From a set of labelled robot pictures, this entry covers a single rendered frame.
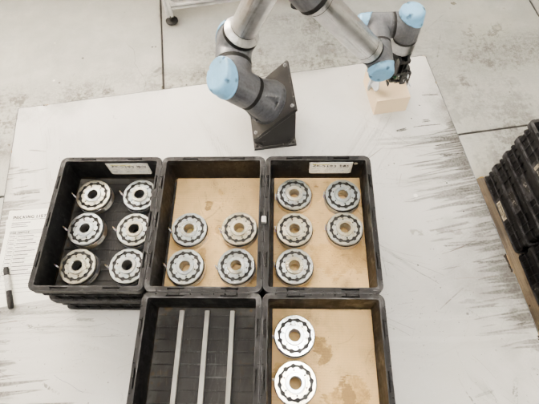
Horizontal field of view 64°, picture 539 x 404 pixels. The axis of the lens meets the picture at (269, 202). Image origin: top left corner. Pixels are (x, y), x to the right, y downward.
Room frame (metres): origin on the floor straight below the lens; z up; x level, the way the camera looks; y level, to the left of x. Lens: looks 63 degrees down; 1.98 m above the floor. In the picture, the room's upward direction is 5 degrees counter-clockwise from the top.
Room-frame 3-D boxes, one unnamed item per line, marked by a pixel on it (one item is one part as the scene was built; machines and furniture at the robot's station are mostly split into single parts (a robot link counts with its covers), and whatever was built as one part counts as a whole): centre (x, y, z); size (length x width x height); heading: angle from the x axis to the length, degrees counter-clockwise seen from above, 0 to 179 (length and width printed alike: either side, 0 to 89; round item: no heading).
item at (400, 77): (1.02, -0.46, 0.89); 0.09 x 0.08 x 0.12; 4
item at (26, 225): (0.53, 0.77, 0.70); 0.33 x 0.23 x 0.01; 4
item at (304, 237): (0.47, -0.06, 0.86); 0.10 x 0.10 x 0.01
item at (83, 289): (0.52, 0.47, 0.92); 0.40 x 0.30 x 0.02; 175
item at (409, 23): (1.03, -0.46, 1.05); 0.09 x 0.08 x 0.11; 86
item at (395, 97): (1.05, -0.46, 0.74); 0.16 x 0.12 x 0.07; 4
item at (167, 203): (0.49, 0.17, 0.87); 0.40 x 0.30 x 0.11; 175
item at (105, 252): (0.52, 0.47, 0.87); 0.40 x 0.30 x 0.11; 175
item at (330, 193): (0.57, -0.21, 0.86); 0.10 x 0.10 x 0.01
